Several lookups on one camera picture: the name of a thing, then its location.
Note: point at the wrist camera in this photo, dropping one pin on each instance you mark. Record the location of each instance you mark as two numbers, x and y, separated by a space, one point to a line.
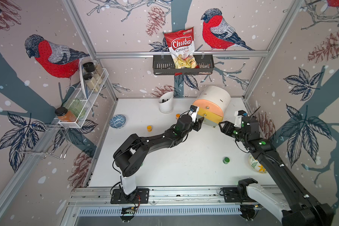
193 111
242 116

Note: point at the metal wire hook rack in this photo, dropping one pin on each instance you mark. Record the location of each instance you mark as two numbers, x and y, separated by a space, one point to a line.
53 142

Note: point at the grey bottom drawer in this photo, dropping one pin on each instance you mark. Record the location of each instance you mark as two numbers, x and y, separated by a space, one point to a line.
210 123

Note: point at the black wire wall basket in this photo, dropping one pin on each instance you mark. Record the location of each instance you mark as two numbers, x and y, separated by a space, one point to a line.
164 65

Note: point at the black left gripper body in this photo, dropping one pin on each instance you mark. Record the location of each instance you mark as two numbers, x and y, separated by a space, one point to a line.
196 126

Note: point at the yellow drawer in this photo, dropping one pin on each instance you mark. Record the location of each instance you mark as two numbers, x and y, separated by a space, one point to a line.
213 117

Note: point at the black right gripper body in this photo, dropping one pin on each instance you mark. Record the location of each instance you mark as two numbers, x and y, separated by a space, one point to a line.
240 136

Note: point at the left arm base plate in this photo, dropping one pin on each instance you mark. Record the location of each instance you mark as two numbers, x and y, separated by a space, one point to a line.
139 196

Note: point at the pink top drawer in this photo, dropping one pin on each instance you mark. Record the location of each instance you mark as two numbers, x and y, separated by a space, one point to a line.
205 105

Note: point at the floral patterned plate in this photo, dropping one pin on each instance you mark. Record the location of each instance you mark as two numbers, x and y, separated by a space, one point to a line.
256 166

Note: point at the blue patterned bowl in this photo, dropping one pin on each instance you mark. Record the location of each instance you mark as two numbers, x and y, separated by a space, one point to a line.
117 121

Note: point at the orange sauce jar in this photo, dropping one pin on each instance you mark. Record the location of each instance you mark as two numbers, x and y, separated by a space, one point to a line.
65 115

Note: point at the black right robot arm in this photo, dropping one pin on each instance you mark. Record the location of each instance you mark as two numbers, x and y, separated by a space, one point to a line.
302 208

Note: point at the black lid spice jar upper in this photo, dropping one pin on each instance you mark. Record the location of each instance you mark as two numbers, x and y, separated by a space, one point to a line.
89 67

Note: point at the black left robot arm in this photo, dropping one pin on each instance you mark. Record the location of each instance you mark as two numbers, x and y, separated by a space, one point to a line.
131 154

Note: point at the black lid spice jar lower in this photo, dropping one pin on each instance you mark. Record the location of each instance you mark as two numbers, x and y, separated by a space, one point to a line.
91 82

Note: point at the white wire wall shelf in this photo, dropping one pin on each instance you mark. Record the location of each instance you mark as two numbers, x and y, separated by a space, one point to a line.
86 95

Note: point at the white utensil holder cup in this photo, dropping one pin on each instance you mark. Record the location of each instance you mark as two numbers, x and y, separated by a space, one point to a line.
166 102

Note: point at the round white drawer cabinet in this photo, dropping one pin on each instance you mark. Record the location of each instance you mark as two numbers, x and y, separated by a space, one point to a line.
216 95

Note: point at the green glass cup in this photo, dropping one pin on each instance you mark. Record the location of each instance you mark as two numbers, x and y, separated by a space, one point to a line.
76 106

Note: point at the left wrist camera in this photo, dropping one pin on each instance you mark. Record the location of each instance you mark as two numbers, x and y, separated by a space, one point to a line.
193 111

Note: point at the black lid spice jar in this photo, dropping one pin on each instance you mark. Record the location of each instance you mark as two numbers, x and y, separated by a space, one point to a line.
89 67
91 82

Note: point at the red Chuba chips bag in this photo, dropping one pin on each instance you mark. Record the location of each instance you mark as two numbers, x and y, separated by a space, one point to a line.
181 47

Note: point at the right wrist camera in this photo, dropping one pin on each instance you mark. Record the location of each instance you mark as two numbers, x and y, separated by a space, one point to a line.
242 116

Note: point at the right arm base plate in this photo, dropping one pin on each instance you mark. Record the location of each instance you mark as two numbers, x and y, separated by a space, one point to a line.
231 194

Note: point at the green paint can right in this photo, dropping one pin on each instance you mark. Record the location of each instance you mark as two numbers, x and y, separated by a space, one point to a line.
226 160

